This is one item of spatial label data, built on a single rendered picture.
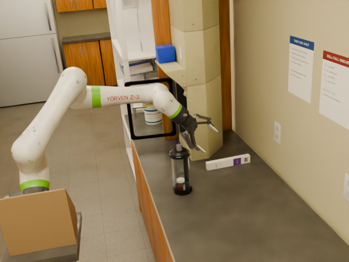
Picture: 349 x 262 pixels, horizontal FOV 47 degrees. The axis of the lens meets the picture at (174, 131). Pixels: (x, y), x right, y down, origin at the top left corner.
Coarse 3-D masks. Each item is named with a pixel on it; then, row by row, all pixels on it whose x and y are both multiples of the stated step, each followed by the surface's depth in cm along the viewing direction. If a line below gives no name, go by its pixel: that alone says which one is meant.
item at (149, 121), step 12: (144, 84) 252; (168, 84) 253; (132, 108) 257; (144, 108) 258; (132, 120) 260; (144, 120) 261; (156, 120) 262; (168, 120) 263; (144, 132) 264; (156, 132) 265; (168, 132) 266
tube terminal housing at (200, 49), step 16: (176, 32) 228; (192, 32) 213; (208, 32) 219; (176, 48) 235; (192, 48) 216; (208, 48) 222; (192, 64) 220; (208, 64) 225; (192, 80) 223; (208, 80) 228; (192, 96) 226; (208, 96) 231; (192, 112) 230; (208, 112) 234; (208, 128) 237; (208, 144) 240; (192, 160) 241
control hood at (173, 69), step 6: (156, 60) 245; (162, 66) 230; (168, 66) 229; (174, 66) 228; (180, 66) 227; (168, 72) 218; (174, 72) 219; (180, 72) 220; (174, 78) 220; (180, 78) 221; (180, 84) 222
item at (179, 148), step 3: (177, 144) 201; (180, 144) 201; (177, 147) 200; (180, 147) 200; (183, 147) 204; (174, 150) 202; (177, 150) 201; (180, 150) 201; (183, 150) 201; (186, 150) 201; (171, 153) 201; (174, 153) 199; (177, 153) 199; (180, 153) 198; (183, 153) 199; (186, 153) 200
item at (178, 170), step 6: (174, 156) 198; (180, 156) 198; (174, 162) 200; (180, 162) 200; (186, 162) 201; (174, 168) 202; (180, 168) 201; (186, 168) 202; (174, 174) 204; (180, 174) 202; (186, 174) 203; (174, 180) 205; (180, 180) 204; (186, 180) 204; (174, 186) 207; (180, 186) 205; (186, 186) 206
